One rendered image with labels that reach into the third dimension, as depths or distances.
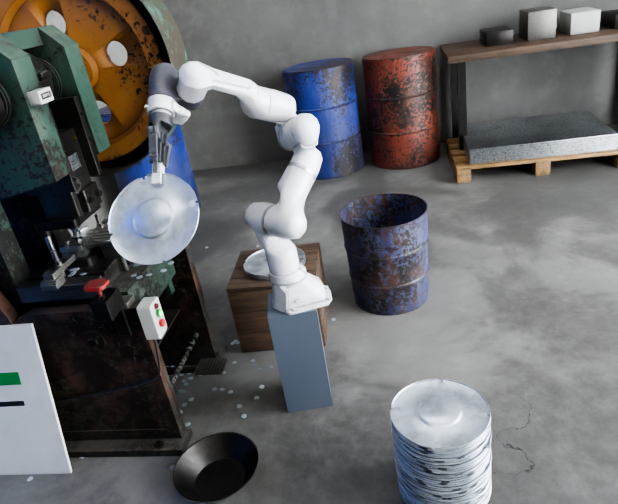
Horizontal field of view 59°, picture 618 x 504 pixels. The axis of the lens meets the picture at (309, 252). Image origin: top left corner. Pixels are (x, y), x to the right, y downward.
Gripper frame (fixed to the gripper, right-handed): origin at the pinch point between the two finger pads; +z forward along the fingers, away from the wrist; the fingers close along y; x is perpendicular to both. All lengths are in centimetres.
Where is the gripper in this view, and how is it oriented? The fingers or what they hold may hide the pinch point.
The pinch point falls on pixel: (158, 174)
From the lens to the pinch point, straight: 176.1
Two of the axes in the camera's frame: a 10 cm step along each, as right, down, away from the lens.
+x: 9.8, -0.9, -1.6
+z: 0.4, 9.5, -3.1
